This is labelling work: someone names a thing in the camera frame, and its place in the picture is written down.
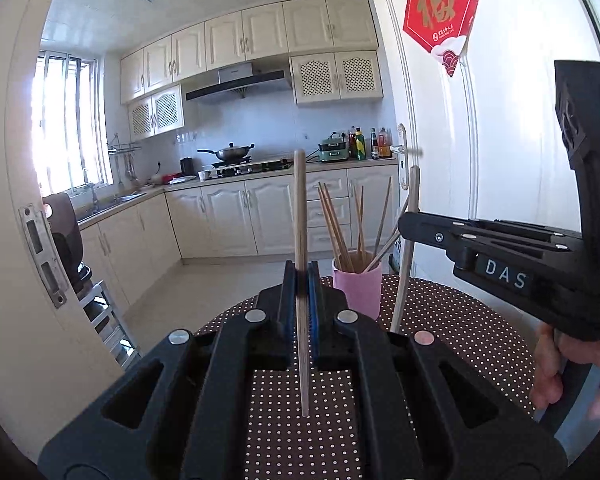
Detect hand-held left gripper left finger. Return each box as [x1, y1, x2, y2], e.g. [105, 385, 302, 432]
[37, 260, 301, 480]

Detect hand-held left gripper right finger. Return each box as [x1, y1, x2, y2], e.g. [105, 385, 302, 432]
[306, 260, 568, 480]

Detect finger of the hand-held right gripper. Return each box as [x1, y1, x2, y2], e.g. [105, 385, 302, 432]
[397, 211, 583, 267]

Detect pink cup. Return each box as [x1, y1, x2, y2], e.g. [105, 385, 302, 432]
[332, 255, 383, 321]

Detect group of wooden chopsticks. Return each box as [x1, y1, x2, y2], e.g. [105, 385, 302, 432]
[316, 176, 412, 273]

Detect light wooden chopstick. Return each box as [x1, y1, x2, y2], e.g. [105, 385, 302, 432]
[293, 149, 309, 418]
[390, 166, 421, 335]

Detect person's right hand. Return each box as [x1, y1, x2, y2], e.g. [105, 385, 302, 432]
[531, 322, 600, 421]

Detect cream lower kitchen cabinets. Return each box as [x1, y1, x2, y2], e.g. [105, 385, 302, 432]
[77, 162, 401, 311]

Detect cream kitchen cabinets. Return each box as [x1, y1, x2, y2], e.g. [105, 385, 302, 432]
[119, 0, 385, 141]
[77, 162, 401, 311]

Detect beige kitchen countertop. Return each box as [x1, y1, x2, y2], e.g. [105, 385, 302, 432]
[77, 157, 399, 226]

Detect green countertop appliance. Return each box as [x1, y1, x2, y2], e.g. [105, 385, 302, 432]
[318, 132, 352, 164]

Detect white door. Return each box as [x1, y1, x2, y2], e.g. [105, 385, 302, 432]
[362, 0, 600, 331]

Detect gas stove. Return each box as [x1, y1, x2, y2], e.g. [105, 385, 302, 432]
[211, 157, 291, 179]

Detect steel wok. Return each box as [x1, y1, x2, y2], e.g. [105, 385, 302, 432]
[197, 142, 256, 164]

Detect metal rack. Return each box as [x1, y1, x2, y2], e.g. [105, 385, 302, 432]
[77, 265, 141, 368]

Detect range hood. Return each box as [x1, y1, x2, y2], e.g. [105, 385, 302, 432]
[185, 62, 293, 102]

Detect sink faucet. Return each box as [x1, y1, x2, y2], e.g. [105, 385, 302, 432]
[82, 167, 102, 212]

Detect red paper poster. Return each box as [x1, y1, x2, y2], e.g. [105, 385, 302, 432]
[402, 0, 486, 79]

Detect dark round appliance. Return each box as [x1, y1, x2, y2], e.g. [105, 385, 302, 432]
[42, 192, 86, 291]

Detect cream upper kitchen cabinets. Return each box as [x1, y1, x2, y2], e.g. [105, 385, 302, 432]
[119, 0, 385, 141]

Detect barred kitchen window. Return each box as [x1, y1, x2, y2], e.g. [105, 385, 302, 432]
[30, 50, 106, 196]

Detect cream door with latch plate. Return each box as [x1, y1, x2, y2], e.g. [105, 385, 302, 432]
[0, 0, 146, 411]

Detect ornate door handle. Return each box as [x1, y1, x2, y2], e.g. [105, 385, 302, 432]
[395, 123, 424, 191]

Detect wall utensil rack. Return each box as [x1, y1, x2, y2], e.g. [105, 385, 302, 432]
[107, 132, 144, 186]

